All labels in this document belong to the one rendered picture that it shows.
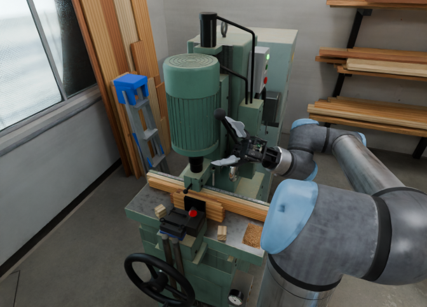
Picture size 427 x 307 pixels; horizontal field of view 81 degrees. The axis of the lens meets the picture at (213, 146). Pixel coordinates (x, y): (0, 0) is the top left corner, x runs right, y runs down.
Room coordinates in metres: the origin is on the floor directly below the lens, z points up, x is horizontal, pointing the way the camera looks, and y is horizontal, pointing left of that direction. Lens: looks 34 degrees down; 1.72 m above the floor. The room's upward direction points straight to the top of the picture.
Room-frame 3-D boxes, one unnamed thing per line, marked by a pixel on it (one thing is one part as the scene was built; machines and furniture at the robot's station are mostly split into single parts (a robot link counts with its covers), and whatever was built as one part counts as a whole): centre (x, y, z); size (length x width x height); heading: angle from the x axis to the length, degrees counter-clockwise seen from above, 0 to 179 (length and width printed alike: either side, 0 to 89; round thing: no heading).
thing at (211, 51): (0.92, 0.02, 1.54); 0.08 x 0.08 x 0.17; 68
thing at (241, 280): (0.56, -0.12, 0.58); 0.12 x 0.08 x 0.08; 158
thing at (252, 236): (0.60, -0.15, 0.91); 0.10 x 0.07 x 0.02; 158
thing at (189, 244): (0.60, 0.11, 0.92); 0.15 x 0.13 x 0.09; 68
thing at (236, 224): (0.68, 0.08, 0.87); 0.61 x 0.30 x 0.06; 68
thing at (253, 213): (0.76, -0.01, 0.92); 0.66 x 0.02 x 0.04; 68
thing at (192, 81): (0.79, 0.07, 1.35); 0.18 x 0.18 x 0.31
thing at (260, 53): (1.03, -0.18, 1.40); 0.10 x 0.06 x 0.16; 158
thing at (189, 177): (0.81, 0.06, 1.03); 0.14 x 0.07 x 0.09; 158
